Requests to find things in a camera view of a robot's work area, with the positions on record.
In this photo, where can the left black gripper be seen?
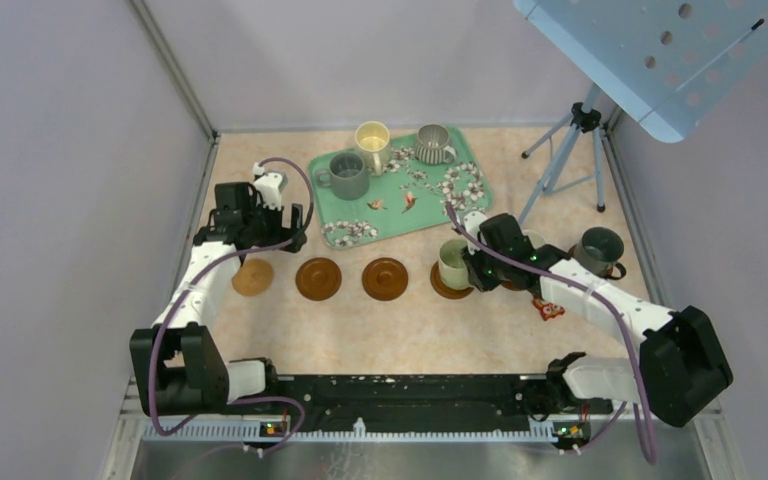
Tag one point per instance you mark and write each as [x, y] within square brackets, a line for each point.
[282, 234]

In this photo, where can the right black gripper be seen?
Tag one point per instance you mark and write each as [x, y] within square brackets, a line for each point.
[483, 283]

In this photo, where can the light green mug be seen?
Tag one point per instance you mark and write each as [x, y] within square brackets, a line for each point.
[452, 267]

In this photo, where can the dark brown wooden coaster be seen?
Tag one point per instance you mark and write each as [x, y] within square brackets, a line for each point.
[385, 279]
[442, 289]
[318, 279]

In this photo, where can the light tan wooden coaster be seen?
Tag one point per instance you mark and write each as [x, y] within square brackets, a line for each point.
[253, 278]

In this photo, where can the dark green mug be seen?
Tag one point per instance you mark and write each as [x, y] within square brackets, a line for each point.
[599, 251]

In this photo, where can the ribbed grey mug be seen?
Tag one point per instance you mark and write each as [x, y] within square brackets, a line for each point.
[433, 145]

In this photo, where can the black mug white inside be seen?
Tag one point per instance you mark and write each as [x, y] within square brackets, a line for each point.
[535, 238]

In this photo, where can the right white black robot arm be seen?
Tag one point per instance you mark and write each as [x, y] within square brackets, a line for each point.
[676, 365]

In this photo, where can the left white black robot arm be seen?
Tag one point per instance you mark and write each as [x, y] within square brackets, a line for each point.
[177, 366]

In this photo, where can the plain grey mug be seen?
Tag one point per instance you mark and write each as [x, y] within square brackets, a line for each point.
[346, 176]

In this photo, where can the red owl picture card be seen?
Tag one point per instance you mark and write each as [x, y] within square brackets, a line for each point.
[547, 310]

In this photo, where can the green floral serving tray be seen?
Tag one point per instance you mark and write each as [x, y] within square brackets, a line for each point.
[408, 196]

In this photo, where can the pale yellow mug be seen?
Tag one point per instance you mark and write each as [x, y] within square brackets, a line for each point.
[373, 145]

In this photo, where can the grey tripod stand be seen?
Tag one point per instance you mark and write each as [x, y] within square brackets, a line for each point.
[582, 119]

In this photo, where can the light blue perforated panel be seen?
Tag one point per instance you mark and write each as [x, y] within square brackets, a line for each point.
[665, 63]

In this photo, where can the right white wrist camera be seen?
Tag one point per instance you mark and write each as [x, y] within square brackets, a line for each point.
[472, 222]

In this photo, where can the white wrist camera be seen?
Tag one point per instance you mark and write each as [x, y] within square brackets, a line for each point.
[472, 222]
[270, 185]

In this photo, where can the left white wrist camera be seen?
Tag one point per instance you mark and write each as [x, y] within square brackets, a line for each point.
[270, 185]

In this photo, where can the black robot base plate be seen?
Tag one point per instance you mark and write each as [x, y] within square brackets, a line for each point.
[418, 403]

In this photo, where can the aluminium frame rail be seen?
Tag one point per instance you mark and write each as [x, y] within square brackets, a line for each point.
[593, 446]

